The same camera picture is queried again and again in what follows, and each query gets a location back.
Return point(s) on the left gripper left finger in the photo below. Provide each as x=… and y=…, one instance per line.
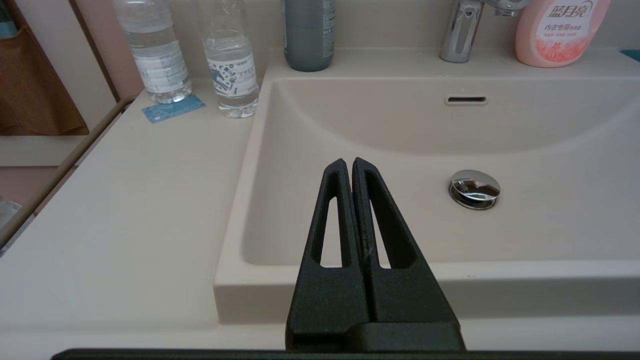
x=330, y=300

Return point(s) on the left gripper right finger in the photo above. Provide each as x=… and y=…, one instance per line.
x=410, y=295

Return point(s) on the chrome sink faucet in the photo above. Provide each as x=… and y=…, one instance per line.
x=459, y=35

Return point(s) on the beige sink basin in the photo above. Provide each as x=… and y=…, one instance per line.
x=400, y=130

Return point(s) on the clear water bottles on counter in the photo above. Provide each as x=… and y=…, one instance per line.
x=232, y=75

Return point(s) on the small blue card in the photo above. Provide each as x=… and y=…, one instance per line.
x=173, y=108

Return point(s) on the dark grey pump bottle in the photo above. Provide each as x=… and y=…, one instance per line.
x=308, y=39

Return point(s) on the pink soap pump bottle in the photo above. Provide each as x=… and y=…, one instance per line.
x=557, y=39

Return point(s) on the water bottle plain white label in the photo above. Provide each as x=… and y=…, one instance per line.
x=157, y=60

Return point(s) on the small blue tray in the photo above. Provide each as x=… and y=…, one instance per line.
x=631, y=55

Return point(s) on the brown fabric pocket holder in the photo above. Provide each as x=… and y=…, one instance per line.
x=35, y=95

